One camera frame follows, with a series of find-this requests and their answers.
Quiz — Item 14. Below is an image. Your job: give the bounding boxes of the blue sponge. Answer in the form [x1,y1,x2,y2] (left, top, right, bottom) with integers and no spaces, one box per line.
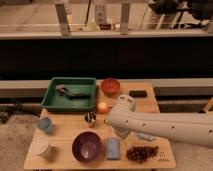
[106,137,120,160]

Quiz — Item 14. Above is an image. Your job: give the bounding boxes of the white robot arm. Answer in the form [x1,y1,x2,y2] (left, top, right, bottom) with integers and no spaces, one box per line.
[107,94,213,148]

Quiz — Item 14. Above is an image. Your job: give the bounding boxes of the small metal cup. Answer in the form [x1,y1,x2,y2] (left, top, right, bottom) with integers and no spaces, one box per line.
[84,112,96,127]

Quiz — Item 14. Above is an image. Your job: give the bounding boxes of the blue ceramic cup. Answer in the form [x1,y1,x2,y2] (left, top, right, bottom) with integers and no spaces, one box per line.
[37,117,53,134]

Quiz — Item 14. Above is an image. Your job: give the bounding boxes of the red-orange bowl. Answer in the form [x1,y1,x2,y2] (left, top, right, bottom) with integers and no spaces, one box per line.
[101,78,120,96]

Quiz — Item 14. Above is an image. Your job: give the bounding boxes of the yellow-red apple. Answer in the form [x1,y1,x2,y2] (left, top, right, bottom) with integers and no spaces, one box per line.
[97,102,109,114]

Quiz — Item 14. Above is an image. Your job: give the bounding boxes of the black rectangular block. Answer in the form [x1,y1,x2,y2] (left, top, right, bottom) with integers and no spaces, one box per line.
[129,90,147,98]

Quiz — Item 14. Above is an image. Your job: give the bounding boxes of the green plastic tray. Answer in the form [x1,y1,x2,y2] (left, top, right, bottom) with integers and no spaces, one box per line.
[42,77,96,113]

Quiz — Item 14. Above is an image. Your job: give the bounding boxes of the dark tool in tray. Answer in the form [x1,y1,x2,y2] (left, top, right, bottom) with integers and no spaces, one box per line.
[56,85,89,100]

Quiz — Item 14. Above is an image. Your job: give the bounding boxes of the crumpled blue cloth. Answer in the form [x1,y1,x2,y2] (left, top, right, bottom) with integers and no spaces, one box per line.
[136,133,156,141]

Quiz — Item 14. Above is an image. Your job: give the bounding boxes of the purple bowl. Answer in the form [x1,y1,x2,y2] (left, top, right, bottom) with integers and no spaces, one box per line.
[72,131,102,163]

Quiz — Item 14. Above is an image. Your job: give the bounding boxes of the bunch of dark grapes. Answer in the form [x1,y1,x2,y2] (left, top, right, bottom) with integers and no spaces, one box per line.
[126,146,159,163]

